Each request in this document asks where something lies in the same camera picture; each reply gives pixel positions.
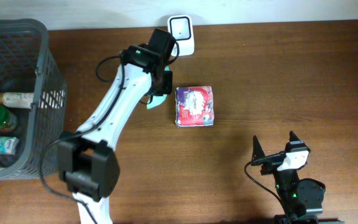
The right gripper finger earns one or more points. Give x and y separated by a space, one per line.
257 153
293 138

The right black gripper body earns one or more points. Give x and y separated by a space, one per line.
271 163

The teal pocket tissue pack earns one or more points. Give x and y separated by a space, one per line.
8 145

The grey plastic mesh basket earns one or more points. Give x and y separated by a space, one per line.
27 66

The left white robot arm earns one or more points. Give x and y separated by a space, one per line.
86 159

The white barcode scanner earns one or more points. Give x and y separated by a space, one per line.
181 28

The white bamboo print tube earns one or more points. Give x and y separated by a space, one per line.
14 99

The teal wet wipes pouch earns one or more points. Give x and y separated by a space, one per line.
156 101

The red purple tissue pack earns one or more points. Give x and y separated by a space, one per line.
194 106

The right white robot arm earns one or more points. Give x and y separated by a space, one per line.
300 199

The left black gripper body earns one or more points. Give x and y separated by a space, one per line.
166 84

